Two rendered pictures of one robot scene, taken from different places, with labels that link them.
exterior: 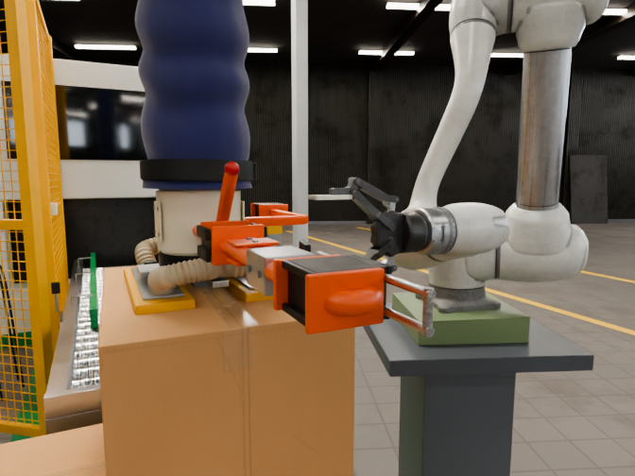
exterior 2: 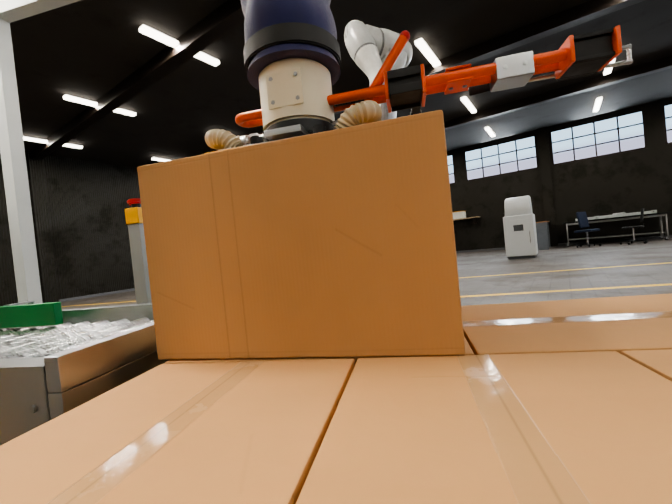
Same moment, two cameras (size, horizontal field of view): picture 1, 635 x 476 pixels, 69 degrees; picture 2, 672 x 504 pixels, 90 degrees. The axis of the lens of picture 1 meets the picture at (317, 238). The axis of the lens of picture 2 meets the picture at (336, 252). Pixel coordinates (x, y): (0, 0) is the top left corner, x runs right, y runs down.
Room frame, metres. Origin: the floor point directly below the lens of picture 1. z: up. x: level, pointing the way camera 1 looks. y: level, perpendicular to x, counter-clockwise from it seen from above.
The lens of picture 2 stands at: (0.42, 0.84, 0.74)
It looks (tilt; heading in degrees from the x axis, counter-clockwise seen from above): 1 degrees down; 308
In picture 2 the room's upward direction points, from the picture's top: 6 degrees counter-clockwise
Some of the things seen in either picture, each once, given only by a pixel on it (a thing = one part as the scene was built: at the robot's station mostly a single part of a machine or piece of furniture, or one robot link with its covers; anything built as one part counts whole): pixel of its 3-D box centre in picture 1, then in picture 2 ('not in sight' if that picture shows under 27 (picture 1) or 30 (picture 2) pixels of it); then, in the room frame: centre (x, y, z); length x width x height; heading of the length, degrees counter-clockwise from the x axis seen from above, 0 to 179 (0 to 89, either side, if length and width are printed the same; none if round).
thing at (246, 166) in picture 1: (199, 170); (293, 62); (0.96, 0.24, 1.19); 0.23 x 0.23 x 0.04
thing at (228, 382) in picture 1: (208, 375); (315, 247); (0.96, 0.24, 0.75); 0.60 x 0.40 x 0.40; 24
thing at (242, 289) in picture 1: (245, 271); not in sight; (1.00, 0.16, 0.97); 0.34 x 0.10 x 0.05; 26
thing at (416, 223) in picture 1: (395, 232); not in sight; (0.84, -0.14, 1.07); 0.09 x 0.07 x 0.08; 115
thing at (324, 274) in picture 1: (325, 289); (585, 53); (0.42, -0.01, 1.07); 0.08 x 0.07 x 0.05; 26
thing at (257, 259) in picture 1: (280, 269); (510, 72); (0.54, 0.05, 1.06); 0.07 x 0.07 x 0.04; 26
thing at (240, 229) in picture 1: (231, 241); (404, 89); (0.74, 0.14, 1.07); 0.10 x 0.08 x 0.06; 116
